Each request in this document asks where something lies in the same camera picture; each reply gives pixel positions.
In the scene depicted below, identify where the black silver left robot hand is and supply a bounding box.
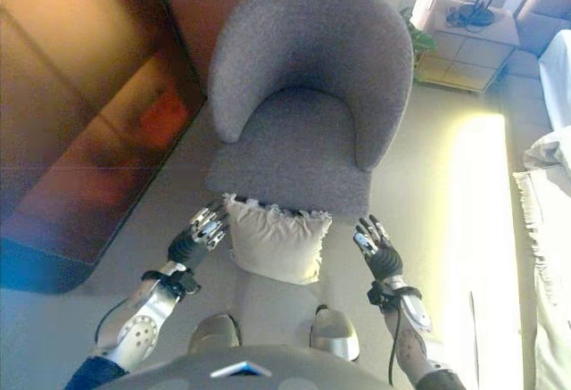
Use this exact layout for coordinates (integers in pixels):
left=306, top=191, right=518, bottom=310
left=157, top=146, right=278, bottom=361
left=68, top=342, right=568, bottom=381
left=167, top=200, right=231, bottom=270

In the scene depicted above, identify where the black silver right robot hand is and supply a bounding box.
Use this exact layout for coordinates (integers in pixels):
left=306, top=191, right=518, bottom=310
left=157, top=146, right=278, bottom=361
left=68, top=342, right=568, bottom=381
left=353, top=214, right=405, bottom=282

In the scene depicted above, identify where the cream fringed cushion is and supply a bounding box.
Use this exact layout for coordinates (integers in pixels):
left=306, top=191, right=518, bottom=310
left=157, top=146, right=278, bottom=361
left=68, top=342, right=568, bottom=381
left=222, top=192, right=334, bottom=285

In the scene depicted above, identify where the grey robot torso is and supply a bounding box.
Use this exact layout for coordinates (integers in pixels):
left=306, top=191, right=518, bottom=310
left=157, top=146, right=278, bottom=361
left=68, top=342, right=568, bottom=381
left=88, top=344, right=393, bottom=390

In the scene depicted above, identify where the glossy brown cabinet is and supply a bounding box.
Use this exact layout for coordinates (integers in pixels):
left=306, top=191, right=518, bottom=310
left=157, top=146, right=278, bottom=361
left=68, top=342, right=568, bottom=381
left=0, top=0, right=209, bottom=295

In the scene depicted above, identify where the cream fringed bed throw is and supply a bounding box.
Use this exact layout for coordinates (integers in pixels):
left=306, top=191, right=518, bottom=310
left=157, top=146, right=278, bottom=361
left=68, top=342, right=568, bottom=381
left=512, top=169, right=571, bottom=390

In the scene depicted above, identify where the grey fabric armchair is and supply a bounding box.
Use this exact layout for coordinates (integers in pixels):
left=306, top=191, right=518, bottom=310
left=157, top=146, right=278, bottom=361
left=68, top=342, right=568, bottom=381
left=205, top=0, right=414, bottom=221

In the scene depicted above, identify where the white duvet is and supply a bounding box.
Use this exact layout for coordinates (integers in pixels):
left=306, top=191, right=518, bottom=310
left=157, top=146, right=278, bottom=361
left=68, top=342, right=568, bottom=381
left=522, top=126, right=571, bottom=170

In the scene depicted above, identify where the beige wooden nightstand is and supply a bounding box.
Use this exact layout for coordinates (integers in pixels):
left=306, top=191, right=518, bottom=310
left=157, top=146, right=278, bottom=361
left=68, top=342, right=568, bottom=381
left=414, top=0, right=521, bottom=96

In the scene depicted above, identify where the green potted plant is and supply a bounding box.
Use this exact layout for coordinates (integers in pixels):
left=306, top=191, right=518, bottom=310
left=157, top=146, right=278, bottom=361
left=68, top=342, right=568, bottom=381
left=399, top=5, right=436, bottom=83

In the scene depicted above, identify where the white bed with lit base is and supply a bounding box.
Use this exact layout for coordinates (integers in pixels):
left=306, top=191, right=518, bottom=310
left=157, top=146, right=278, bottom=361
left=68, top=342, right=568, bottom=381
left=512, top=28, right=571, bottom=390

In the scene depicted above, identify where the grey padded headboard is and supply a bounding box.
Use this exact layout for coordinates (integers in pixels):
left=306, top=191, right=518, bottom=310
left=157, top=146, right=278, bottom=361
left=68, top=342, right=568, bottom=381
left=499, top=0, right=571, bottom=132

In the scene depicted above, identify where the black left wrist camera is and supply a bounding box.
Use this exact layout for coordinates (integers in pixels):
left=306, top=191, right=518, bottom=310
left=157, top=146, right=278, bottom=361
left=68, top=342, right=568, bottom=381
left=171, top=269, right=201, bottom=295

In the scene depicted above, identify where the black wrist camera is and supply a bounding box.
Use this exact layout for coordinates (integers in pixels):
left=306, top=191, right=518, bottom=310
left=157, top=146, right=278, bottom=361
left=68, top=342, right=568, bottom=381
left=367, top=280, right=393, bottom=306
left=171, top=269, right=201, bottom=295

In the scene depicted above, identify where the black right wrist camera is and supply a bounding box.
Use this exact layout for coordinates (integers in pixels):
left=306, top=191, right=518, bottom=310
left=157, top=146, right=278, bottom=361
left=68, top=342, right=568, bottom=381
left=367, top=280, right=393, bottom=306

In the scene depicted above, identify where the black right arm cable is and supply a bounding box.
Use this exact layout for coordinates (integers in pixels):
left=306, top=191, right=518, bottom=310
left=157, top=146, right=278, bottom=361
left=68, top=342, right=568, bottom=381
left=386, top=309, right=402, bottom=386

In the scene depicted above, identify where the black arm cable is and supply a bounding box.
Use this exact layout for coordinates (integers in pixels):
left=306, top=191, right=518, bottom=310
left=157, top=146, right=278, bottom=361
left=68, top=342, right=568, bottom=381
left=386, top=309, right=402, bottom=386
left=95, top=295, right=130, bottom=342

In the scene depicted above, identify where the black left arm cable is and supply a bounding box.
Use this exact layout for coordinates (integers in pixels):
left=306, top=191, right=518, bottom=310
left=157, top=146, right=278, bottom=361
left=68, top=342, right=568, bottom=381
left=95, top=295, right=130, bottom=342

